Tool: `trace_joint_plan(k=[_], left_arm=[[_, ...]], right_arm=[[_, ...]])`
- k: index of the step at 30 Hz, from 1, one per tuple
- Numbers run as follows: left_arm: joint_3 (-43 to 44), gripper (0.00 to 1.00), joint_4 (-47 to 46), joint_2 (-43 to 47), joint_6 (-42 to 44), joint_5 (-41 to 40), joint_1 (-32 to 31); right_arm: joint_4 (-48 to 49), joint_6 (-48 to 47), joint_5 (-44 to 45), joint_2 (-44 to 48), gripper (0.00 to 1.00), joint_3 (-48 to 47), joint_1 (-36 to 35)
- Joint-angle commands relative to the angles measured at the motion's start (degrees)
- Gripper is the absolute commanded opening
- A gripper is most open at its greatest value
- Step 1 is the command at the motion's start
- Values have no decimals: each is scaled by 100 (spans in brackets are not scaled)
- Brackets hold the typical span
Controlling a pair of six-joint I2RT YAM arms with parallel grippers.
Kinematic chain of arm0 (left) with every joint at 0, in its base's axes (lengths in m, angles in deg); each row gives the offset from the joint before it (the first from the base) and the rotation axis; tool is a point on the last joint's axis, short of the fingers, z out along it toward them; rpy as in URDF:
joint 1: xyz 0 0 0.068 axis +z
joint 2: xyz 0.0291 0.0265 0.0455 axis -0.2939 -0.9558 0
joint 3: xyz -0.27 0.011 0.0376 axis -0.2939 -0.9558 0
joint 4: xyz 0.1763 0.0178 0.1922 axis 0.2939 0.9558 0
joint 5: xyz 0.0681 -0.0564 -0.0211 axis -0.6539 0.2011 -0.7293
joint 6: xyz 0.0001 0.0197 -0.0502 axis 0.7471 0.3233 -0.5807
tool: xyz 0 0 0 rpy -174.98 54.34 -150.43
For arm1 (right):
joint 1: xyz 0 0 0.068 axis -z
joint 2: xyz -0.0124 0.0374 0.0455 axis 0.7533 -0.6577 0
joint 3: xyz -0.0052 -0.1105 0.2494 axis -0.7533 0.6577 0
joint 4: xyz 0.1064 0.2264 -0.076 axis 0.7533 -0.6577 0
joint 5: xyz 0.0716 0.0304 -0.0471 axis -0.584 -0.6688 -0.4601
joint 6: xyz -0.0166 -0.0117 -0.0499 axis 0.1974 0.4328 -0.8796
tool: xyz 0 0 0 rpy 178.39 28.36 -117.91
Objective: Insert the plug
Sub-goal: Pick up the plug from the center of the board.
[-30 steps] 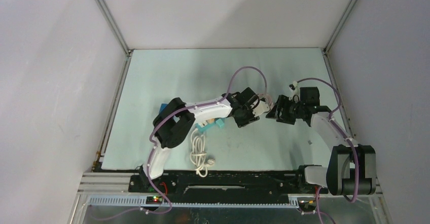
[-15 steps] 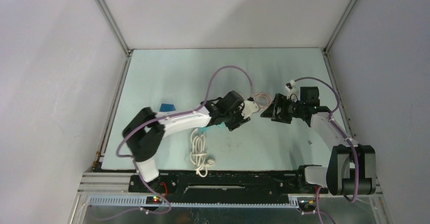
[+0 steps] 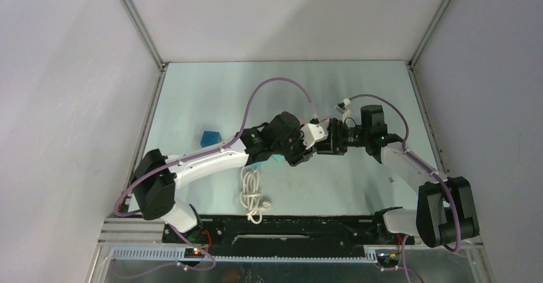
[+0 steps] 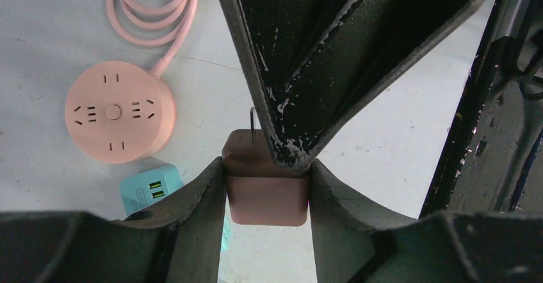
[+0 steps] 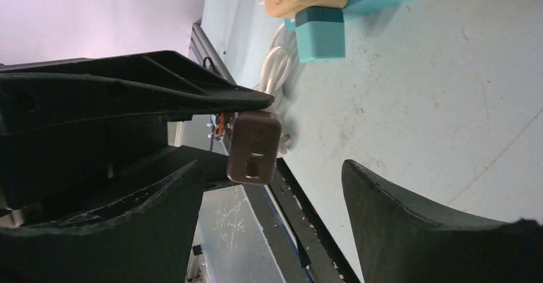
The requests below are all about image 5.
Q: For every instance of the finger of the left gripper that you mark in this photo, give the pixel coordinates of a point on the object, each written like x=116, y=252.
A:
x=163, y=83
x=50, y=173

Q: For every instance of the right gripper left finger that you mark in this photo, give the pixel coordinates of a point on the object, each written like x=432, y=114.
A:
x=145, y=236

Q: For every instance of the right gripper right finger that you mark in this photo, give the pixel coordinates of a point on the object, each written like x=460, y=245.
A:
x=401, y=236

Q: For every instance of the pink brown plug adapter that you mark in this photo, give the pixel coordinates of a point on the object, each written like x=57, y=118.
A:
x=254, y=145

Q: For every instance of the teal plug adapter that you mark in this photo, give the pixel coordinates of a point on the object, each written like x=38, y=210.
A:
x=320, y=34

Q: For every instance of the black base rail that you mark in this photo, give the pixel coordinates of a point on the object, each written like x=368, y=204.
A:
x=302, y=248

